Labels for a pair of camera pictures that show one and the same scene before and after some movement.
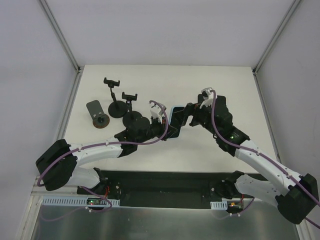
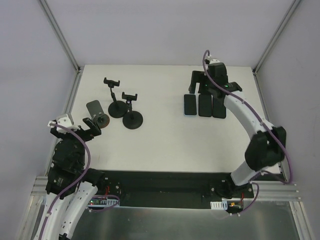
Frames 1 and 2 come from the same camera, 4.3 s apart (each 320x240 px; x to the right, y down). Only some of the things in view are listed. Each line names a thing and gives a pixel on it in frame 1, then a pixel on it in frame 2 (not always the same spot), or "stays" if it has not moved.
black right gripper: [196, 117] -> [202, 83]
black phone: [220, 105] stays
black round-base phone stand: [118, 108] stays
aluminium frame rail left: [60, 35] stays
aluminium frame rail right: [275, 36] stays
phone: [175, 121] -> [190, 104]
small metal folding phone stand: [100, 120] stays
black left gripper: [164, 128] -> [75, 132]
